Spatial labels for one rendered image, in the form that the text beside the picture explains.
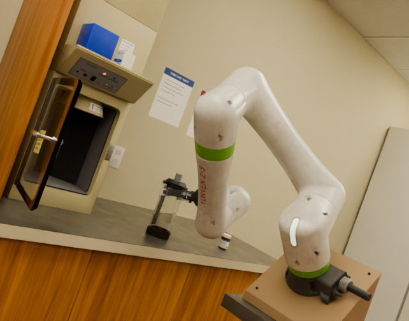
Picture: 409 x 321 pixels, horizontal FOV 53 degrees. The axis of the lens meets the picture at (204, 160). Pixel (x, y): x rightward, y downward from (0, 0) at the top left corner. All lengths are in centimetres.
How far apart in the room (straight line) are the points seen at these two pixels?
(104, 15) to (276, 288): 111
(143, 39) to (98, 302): 99
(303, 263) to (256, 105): 46
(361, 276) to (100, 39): 112
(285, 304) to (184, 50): 150
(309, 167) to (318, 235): 21
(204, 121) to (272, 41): 177
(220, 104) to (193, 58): 133
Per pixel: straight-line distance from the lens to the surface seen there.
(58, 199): 164
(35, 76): 144
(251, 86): 116
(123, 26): 165
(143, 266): 158
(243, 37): 260
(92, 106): 163
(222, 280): 188
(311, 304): 127
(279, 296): 130
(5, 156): 145
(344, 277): 126
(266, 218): 307
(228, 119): 106
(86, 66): 151
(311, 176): 124
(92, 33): 148
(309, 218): 115
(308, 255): 118
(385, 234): 393
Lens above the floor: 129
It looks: level
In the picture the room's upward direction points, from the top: 20 degrees clockwise
